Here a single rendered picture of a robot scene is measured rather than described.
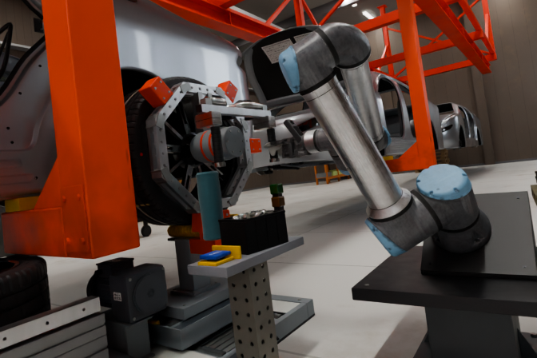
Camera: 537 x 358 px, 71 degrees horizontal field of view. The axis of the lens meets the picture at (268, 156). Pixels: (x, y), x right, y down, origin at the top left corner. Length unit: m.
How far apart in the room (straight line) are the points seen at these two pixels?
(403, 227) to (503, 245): 0.35
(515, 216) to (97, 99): 1.40
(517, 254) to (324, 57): 0.85
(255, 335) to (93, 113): 0.86
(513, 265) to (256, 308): 0.80
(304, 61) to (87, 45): 0.68
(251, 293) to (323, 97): 0.66
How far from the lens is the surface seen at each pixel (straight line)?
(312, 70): 1.04
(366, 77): 1.21
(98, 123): 1.26
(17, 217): 1.69
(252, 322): 1.32
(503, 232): 1.46
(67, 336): 1.32
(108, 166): 1.25
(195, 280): 1.76
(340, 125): 1.08
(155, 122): 1.46
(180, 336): 1.57
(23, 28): 13.10
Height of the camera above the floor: 0.70
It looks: 3 degrees up
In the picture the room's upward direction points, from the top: 7 degrees counter-clockwise
